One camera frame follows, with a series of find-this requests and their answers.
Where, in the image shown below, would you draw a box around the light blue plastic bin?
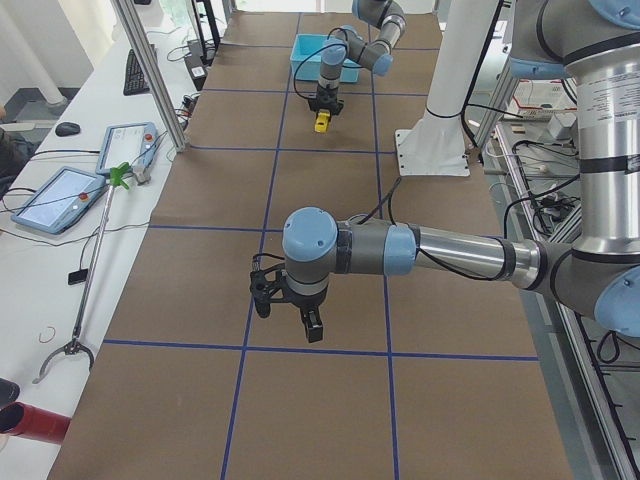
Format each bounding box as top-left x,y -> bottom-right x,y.
290,34 -> 359,84

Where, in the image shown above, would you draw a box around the yellow beetle toy car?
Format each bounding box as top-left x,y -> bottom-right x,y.
314,109 -> 332,134

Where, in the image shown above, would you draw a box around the red cylinder tube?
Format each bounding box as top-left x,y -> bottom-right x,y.
1,402 -> 71,445

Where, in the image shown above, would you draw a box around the black computer mouse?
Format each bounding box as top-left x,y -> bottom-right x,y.
54,122 -> 81,137

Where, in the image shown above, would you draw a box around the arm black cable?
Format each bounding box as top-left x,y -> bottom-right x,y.
292,27 -> 361,104

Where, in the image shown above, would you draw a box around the far blue teach pendant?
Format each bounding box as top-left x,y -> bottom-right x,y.
95,122 -> 158,176

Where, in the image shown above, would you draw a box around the small black square pad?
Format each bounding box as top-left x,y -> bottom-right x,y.
67,269 -> 88,286

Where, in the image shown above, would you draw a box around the aluminium frame post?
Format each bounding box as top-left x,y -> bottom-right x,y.
112,0 -> 187,153

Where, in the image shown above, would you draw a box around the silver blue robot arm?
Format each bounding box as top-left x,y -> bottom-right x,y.
306,0 -> 406,133
276,1 -> 639,341

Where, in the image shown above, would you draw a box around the blue teach pendant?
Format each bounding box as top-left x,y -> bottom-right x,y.
11,166 -> 106,235
95,122 -> 158,176

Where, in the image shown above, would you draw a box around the near blue teach pendant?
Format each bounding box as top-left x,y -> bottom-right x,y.
11,166 -> 106,235

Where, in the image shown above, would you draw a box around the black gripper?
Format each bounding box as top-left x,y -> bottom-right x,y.
283,284 -> 328,342
307,85 -> 344,122

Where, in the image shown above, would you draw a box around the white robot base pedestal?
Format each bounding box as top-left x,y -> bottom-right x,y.
395,0 -> 501,177

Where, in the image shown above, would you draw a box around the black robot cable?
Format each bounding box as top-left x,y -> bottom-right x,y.
357,175 -> 506,281

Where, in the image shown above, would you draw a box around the black keyboard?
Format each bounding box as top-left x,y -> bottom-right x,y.
123,49 -> 150,96

